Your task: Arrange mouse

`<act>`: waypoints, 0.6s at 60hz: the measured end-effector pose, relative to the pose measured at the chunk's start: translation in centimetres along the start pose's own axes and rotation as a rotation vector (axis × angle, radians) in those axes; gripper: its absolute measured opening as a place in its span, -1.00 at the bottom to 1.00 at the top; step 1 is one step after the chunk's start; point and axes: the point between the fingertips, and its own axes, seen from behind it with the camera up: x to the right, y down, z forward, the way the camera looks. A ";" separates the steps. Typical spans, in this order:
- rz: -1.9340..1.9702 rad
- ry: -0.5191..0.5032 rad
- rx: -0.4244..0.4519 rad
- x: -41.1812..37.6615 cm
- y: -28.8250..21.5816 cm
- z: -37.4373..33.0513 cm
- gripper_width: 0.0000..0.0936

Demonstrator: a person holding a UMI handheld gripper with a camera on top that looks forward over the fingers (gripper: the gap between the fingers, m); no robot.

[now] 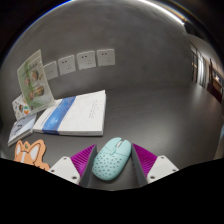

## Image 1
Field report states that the glass-paned door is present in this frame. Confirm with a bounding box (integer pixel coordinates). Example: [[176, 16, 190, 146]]
[[189, 41, 224, 104]]

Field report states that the white sticker card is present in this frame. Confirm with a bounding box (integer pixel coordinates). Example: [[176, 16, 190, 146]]
[[11, 93, 36, 122]]

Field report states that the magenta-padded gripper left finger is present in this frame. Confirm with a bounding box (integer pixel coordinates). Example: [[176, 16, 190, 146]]
[[48, 143, 98, 187]]

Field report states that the white book with blue stripe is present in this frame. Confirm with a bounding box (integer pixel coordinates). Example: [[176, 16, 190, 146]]
[[32, 89, 107, 137]]

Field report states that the grey striped magazine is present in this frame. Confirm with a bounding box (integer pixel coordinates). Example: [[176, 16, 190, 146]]
[[7, 112, 38, 148]]

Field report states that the teal perforated computer mouse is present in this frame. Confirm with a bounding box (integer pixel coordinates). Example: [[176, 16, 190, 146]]
[[91, 136, 133, 182]]

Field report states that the orange corgi-shaped mouse pad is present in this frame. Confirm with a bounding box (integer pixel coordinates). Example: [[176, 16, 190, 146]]
[[13, 138, 51, 172]]

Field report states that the curved ceiling light strip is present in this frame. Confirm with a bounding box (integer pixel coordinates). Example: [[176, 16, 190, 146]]
[[138, 0, 187, 25]]

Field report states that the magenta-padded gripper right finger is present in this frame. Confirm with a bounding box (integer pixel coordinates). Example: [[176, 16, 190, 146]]
[[131, 143, 180, 188]]

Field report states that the green menu sign stand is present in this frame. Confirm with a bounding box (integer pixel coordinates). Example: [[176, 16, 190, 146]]
[[16, 49, 56, 115]]

